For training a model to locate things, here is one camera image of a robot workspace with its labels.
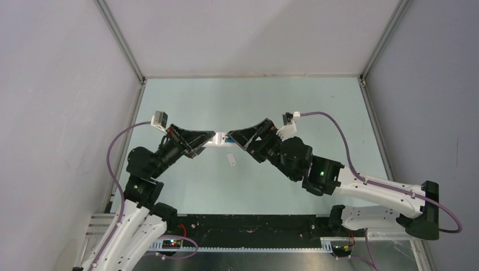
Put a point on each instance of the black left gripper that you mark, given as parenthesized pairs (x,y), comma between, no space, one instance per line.
(193,141)

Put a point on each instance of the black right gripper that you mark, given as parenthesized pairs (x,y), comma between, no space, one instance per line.
(247,138)

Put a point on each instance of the white remote control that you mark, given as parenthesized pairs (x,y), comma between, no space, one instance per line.
(218,140)

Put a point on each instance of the white battery cover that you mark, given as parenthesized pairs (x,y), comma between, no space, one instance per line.
(231,159)

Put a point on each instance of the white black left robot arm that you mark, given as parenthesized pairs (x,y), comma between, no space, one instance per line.
(141,219)

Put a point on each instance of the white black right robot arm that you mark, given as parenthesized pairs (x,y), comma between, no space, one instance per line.
(394,205)

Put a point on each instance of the left controller board with LEDs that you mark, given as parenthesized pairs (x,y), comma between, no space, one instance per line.
(171,244)

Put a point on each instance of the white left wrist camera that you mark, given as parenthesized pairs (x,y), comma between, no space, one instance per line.
(159,121)

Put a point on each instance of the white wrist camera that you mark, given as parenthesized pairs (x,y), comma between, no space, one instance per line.
(289,128)
(159,121)

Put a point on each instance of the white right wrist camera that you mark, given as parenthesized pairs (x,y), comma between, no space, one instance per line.
(289,128)

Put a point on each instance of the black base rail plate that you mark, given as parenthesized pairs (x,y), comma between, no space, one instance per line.
(259,231)

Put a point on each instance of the aluminium frame post left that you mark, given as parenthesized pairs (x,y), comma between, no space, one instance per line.
(121,41)

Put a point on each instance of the aluminium frame post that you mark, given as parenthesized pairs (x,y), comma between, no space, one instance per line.
(121,41)
(386,35)

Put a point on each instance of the right controller board with wires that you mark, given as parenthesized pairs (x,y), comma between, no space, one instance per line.
(342,251)

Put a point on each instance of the aluminium frame post right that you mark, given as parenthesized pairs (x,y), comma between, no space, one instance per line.
(386,35)

